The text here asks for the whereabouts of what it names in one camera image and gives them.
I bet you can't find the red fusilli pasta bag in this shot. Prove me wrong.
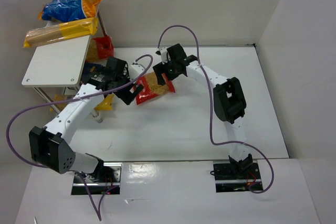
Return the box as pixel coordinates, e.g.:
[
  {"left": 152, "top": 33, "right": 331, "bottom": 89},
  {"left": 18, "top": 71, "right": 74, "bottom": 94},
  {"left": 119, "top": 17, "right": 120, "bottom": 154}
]
[{"left": 136, "top": 72, "right": 175, "bottom": 105}]

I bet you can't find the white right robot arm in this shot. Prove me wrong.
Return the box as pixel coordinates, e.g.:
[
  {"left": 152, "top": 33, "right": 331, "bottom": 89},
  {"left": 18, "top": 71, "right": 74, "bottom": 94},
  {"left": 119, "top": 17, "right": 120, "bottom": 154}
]
[{"left": 153, "top": 44, "right": 253, "bottom": 177}]

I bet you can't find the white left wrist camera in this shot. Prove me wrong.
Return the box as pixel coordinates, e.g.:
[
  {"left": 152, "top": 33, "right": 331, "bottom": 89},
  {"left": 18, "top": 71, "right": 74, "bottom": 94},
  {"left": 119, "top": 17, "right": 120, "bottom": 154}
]
[{"left": 129, "top": 62, "right": 145, "bottom": 79}]

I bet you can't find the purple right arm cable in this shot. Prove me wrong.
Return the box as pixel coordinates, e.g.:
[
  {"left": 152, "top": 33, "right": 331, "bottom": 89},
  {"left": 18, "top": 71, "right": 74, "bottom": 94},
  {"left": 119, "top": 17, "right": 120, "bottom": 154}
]
[{"left": 157, "top": 25, "right": 275, "bottom": 195}]

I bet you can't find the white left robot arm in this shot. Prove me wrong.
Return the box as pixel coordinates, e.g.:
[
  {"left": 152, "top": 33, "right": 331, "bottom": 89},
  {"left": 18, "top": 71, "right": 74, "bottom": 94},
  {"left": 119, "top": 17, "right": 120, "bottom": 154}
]
[{"left": 29, "top": 58, "right": 145, "bottom": 178}]

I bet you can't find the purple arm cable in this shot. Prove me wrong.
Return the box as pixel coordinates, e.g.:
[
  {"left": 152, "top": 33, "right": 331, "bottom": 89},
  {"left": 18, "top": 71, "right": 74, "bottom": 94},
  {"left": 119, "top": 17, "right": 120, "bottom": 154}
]
[
  {"left": 5, "top": 54, "right": 154, "bottom": 221},
  {"left": 157, "top": 25, "right": 275, "bottom": 195}
]

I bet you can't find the red pasta bag on shelf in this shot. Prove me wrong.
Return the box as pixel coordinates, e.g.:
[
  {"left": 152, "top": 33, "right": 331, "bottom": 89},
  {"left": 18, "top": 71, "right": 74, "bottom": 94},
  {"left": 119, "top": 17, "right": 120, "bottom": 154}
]
[{"left": 86, "top": 36, "right": 114, "bottom": 63}]

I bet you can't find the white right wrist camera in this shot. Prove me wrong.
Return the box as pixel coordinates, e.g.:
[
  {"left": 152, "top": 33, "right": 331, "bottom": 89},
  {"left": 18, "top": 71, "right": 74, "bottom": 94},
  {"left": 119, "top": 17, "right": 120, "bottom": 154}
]
[{"left": 155, "top": 47, "right": 170, "bottom": 64}]

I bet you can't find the dark blue pasta box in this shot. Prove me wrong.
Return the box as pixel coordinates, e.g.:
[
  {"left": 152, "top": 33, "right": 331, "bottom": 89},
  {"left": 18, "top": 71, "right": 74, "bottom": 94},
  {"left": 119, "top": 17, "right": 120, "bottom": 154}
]
[{"left": 79, "top": 62, "right": 105, "bottom": 85}]

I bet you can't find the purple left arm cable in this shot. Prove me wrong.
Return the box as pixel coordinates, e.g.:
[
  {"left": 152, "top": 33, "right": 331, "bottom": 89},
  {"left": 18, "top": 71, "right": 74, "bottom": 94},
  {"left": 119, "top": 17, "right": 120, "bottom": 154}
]
[{"left": 5, "top": 54, "right": 154, "bottom": 221}]

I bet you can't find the yellow spaghetti packet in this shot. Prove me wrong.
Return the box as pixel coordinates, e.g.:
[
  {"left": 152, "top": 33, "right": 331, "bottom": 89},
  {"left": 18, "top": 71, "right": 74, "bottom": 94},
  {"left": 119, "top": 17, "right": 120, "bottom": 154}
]
[{"left": 23, "top": 17, "right": 99, "bottom": 48}]

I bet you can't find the white metal shelf unit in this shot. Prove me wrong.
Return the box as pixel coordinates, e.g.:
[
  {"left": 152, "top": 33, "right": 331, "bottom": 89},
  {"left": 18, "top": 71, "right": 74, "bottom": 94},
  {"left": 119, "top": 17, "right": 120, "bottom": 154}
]
[{"left": 21, "top": 6, "right": 112, "bottom": 124}]

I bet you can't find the blue orange pasta bag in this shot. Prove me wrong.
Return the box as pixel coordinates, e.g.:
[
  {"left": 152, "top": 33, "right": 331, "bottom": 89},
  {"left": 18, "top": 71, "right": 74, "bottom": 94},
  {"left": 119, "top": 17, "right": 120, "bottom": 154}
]
[{"left": 38, "top": 0, "right": 102, "bottom": 23}]

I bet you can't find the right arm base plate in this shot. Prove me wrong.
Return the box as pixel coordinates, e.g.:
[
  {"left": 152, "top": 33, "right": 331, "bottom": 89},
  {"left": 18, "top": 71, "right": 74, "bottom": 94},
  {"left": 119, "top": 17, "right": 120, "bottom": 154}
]
[{"left": 210, "top": 162, "right": 263, "bottom": 193}]

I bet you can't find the yellow pasta bag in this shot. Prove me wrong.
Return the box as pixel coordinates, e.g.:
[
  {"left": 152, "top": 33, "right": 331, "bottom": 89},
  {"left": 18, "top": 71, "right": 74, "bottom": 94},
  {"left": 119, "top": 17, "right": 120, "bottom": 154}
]
[{"left": 54, "top": 94, "right": 114, "bottom": 111}]

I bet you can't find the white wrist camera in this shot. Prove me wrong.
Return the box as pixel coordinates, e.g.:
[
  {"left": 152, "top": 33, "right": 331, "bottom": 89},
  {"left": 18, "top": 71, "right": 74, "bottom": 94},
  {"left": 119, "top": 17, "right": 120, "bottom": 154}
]
[
  {"left": 129, "top": 62, "right": 145, "bottom": 79},
  {"left": 155, "top": 47, "right": 170, "bottom": 64}
]

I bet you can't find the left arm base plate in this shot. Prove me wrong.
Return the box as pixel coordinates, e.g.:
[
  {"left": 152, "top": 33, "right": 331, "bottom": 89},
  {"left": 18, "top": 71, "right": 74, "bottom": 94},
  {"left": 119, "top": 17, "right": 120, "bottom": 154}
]
[{"left": 71, "top": 162, "right": 122, "bottom": 196}]

